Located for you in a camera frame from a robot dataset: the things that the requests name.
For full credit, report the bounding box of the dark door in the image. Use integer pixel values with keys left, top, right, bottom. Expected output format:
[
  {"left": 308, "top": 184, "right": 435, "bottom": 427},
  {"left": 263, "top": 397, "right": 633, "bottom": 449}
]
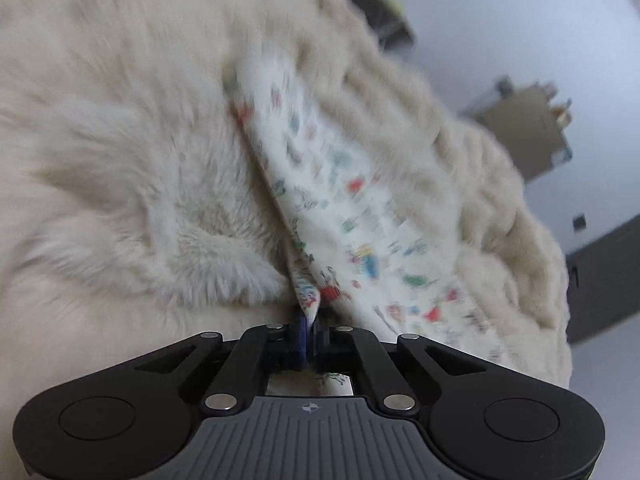
[{"left": 565, "top": 212, "right": 640, "bottom": 347}]

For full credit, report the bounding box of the brown mini fridge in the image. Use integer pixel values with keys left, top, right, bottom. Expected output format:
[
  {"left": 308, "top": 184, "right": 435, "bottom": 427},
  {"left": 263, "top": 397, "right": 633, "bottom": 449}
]
[{"left": 460, "top": 80, "right": 574, "bottom": 182}]

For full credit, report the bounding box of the fluffy cream blanket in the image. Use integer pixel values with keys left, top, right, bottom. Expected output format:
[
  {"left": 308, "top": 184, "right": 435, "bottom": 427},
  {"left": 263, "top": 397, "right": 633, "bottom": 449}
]
[{"left": 0, "top": 0, "right": 574, "bottom": 411}]

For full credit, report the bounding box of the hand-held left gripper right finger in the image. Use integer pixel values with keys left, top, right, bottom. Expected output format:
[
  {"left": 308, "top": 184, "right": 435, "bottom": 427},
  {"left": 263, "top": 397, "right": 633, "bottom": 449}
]
[{"left": 310, "top": 311, "right": 489, "bottom": 413}]

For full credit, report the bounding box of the folding table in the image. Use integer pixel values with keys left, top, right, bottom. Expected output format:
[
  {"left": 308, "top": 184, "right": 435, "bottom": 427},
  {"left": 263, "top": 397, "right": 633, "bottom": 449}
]
[{"left": 310, "top": 0, "right": 417, "bottom": 52}]

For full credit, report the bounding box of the dog print cream shirt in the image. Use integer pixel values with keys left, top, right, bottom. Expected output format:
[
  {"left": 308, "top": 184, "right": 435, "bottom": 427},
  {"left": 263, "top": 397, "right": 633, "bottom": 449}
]
[{"left": 222, "top": 52, "right": 507, "bottom": 397}]

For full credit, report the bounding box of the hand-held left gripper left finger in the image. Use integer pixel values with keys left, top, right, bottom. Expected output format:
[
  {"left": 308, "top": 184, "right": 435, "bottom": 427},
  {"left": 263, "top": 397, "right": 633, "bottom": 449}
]
[{"left": 132, "top": 310, "right": 308, "bottom": 413}]

